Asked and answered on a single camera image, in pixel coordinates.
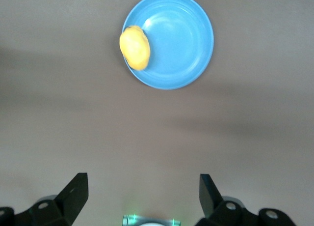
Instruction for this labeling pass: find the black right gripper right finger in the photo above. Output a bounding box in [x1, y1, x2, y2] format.
[197, 173, 297, 226]

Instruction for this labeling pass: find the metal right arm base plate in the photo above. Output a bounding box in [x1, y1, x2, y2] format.
[122, 213, 182, 226]

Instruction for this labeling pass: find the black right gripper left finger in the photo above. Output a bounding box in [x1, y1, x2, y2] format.
[0, 172, 89, 226]

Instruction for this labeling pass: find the yellow potato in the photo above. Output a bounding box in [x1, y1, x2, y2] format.
[119, 25, 151, 71]

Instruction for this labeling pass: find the blue round plate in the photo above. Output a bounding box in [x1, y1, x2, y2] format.
[121, 0, 215, 90]

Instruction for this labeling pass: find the brown table cover sheet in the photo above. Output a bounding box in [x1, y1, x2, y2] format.
[0, 0, 314, 226]

